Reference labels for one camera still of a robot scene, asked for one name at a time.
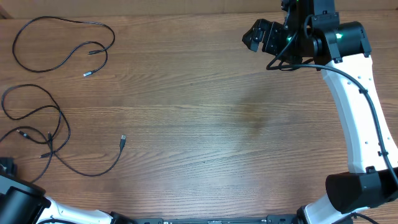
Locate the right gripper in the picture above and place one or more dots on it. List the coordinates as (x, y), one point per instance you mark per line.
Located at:
(271, 31)

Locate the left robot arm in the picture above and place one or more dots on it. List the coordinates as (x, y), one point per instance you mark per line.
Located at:
(25, 203)

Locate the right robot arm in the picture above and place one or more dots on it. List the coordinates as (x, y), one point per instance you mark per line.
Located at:
(312, 36)

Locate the cardboard backdrop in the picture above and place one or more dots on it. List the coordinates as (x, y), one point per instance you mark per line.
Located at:
(28, 9)

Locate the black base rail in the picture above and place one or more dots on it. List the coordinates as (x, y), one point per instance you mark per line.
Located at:
(214, 221)

